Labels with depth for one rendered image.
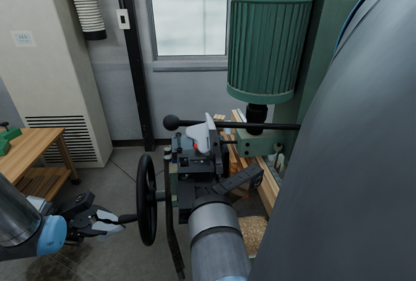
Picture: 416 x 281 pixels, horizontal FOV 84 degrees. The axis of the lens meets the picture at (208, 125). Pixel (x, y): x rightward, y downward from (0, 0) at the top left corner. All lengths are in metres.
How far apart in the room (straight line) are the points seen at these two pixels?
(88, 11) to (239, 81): 1.46
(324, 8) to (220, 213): 0.45
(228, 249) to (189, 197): 0.11
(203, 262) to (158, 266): 1.30
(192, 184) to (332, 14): 0.44
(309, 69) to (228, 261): 0.45
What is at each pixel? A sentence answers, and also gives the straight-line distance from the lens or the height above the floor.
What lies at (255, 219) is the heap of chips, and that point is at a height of 0.93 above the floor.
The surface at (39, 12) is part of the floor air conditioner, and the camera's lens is 1.89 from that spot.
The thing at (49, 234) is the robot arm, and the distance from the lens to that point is 0.59.
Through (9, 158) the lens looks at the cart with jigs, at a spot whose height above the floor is 0.53.
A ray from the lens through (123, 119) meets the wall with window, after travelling 2.31.
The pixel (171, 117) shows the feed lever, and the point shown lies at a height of 1.19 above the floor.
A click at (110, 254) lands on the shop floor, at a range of 1.73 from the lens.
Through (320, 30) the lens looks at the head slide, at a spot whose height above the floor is 1.33.
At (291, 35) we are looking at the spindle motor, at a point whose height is 1.32.
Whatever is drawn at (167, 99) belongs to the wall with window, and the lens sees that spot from 2.13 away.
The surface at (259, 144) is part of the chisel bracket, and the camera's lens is 0.69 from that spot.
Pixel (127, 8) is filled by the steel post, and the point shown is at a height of 1.27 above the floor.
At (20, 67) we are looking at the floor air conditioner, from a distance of 2.08.
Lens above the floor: 1.41
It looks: 31 degrees down
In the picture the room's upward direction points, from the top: straight up
